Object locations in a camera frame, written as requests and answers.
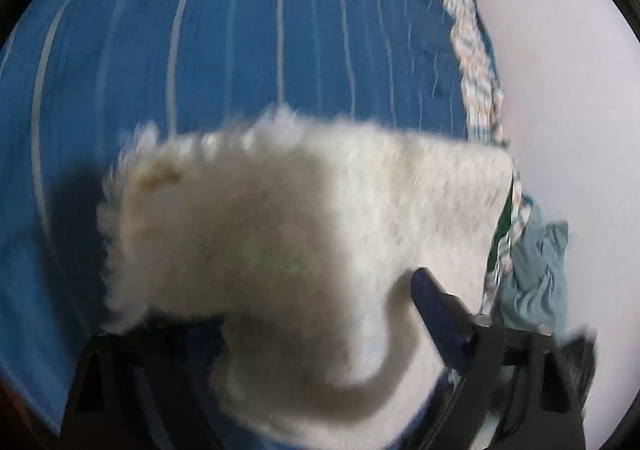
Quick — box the white tweed jacket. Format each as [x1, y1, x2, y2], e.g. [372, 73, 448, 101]
[98, 107, 512, 449]

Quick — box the black garment on bed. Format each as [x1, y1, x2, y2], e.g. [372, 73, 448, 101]
[561, 332, 597, 408]

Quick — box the teal blue duvet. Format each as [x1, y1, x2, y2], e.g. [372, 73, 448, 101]
[494, 204, 570, 338]

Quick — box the folded green striped garment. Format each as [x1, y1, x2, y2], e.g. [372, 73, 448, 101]
[480, 175, 532, 315]

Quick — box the blue striped bed sheet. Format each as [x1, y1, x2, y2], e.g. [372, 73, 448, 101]
[1, 0, 502, 430]

